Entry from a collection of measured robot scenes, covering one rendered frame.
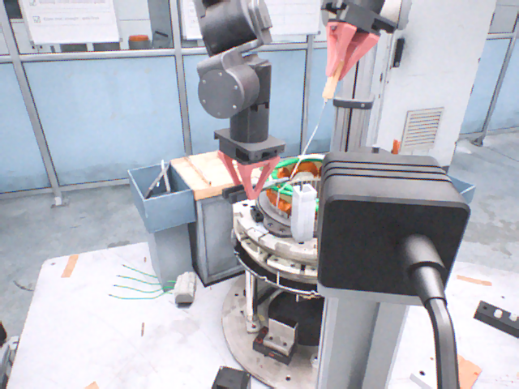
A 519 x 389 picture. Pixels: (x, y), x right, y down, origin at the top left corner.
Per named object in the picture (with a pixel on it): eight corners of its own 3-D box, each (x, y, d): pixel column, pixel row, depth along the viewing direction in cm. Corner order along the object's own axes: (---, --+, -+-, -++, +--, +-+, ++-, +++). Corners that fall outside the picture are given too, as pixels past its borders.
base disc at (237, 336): (254, 427, 64) (254, 424, 64) (205, 279, 96) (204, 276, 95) (436, 361, 75) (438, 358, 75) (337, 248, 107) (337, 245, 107)
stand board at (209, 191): (195, 200, 82) (195, 191, 80) (170, 168, 96) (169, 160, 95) (273, 181, 90) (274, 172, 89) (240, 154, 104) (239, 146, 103)
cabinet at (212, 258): (204, 288, 95) (196, 200, 82) (182, 248, 109) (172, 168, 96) (271, 264, 103) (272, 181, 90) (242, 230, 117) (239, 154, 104)
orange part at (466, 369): (465, 395, 69) (467, 391, 68) (439, 376, 72) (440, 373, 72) (480, 372, 73) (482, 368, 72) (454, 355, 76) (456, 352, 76)
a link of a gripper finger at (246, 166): (242, 211, 55) (244, 152, 50) (218, 192, 60) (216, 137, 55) (278, 199, 59) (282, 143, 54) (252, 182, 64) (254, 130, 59)
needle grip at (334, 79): (328, 98, 59) (341, 59, 57) (319, 96, 60) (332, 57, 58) (333, 100, 60) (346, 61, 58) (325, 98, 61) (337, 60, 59)
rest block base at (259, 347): (263, 331, 80) (263, 325, 79) (298, 347, 77) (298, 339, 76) (252, 348, 77) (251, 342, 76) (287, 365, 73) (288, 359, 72)
